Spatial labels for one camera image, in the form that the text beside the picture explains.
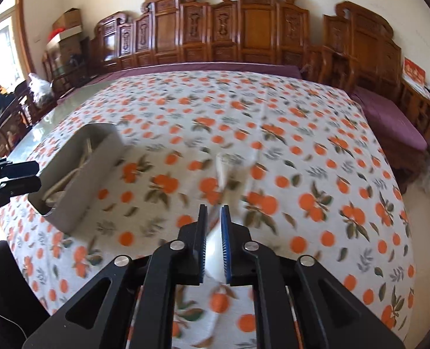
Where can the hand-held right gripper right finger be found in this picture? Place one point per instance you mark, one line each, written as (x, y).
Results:
(226, 247)

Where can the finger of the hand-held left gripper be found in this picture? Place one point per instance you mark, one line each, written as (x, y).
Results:
(18, 186)
(18, 171)

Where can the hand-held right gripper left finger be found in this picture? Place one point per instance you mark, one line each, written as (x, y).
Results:
(202, 247)

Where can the white plastic spoon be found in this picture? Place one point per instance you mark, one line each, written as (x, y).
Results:
(214, 254)

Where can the cream plastic fork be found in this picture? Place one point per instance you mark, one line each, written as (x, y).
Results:
(60, 183)

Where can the wooden chopstick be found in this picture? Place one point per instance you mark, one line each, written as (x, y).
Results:
(87, 149)

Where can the grey metal tray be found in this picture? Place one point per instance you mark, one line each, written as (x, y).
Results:
(91, 174)

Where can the dark wooden chair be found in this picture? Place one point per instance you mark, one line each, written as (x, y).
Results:
(15, 134)

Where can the white plastic bag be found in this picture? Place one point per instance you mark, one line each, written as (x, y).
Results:
(38, 87)

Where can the person's dark trousers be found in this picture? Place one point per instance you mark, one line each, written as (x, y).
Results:
(7, 298)

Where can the dark wooden cabinet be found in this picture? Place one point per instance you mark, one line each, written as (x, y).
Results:
(69, 69)

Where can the wooden framed window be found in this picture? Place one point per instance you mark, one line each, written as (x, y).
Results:
(0, 43)

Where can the orange print tablecloth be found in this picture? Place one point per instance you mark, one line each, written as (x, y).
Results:
(236, 116)

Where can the brown cardboard box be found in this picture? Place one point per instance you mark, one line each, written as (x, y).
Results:
(67, 18)
(69, 48)

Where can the white and red box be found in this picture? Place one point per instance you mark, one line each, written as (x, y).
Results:
(64, 34)

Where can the purple seat cushion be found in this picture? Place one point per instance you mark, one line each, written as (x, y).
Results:
(386, 116)
(200, 68)

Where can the wooden armchair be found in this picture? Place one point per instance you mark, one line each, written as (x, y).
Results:
(327, 65)

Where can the carved wooden side table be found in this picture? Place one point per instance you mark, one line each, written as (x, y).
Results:
(418, 105)

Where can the narrow carved wooden sofa back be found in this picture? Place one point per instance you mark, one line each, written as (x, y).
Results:
(364, 43)

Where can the red card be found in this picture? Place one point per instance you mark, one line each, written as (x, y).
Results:
(414, 72)

